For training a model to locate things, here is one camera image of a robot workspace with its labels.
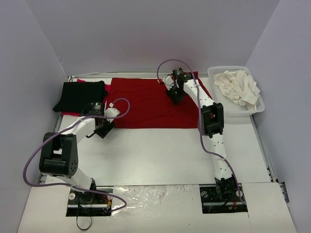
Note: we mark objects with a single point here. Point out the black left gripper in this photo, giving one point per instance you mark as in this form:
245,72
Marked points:
104,130

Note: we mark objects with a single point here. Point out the red t-shirt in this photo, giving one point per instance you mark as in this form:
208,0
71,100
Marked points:
149,106
104,94

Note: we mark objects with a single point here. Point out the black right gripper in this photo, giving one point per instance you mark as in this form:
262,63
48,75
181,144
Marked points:
175,94

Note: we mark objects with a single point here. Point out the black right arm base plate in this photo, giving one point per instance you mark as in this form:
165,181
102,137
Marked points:
212,203

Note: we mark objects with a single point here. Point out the white t-shirts pile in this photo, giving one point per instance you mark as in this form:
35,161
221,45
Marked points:
239,87

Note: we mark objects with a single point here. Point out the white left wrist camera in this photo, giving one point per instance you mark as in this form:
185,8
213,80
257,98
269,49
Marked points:
111,112

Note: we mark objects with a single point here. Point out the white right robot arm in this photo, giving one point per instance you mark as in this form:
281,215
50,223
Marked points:
210,125

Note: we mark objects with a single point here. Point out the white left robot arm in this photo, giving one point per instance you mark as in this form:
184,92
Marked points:
59,157

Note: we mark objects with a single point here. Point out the white plastic laundry basket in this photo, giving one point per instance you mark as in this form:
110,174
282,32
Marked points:
231,109

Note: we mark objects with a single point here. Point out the folded black t-shirt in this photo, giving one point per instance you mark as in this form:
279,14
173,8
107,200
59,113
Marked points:
80,97

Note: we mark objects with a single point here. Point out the folded red t-shirt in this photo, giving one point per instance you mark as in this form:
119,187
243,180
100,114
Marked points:
104,94

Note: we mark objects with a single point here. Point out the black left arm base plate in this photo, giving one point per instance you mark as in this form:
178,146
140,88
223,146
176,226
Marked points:
88,204

